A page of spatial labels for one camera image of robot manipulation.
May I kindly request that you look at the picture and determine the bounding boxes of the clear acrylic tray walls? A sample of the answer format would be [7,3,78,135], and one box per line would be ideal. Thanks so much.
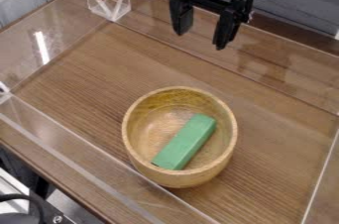
[0,0,339,224]

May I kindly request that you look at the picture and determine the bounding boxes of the brown wooden bowl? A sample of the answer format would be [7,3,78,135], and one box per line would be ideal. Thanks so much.
[122,86,239,188]

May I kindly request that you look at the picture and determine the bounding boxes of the black cable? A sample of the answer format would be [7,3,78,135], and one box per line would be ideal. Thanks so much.
[0,193,47,224]

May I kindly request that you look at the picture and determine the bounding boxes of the black metal bracket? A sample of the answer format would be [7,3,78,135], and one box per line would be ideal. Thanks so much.
[30,191,78,224]

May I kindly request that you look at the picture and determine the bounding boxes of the green rectangular block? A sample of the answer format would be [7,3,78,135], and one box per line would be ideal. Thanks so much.
[151,114,218,170]

